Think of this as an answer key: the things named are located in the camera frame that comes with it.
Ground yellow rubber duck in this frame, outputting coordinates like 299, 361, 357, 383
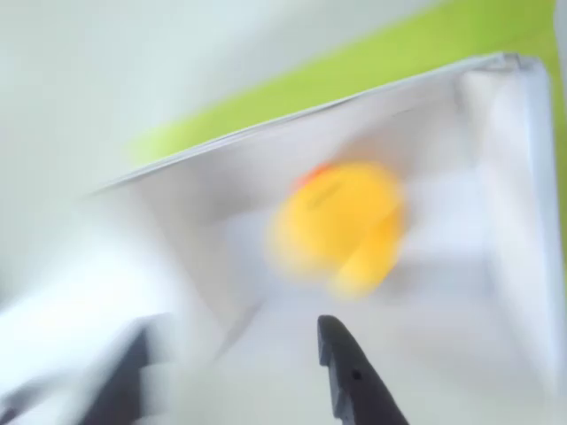
264, 159, 408, 303

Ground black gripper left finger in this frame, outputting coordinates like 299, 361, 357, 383
82, 313, 175, 425

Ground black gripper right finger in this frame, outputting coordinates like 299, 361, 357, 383
316, 314, 411, 425

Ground wide yellow tape strip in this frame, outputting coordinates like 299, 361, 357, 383
125, 0, 558, 166

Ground white cardboard box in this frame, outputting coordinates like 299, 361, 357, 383
82, 51, 560, 425

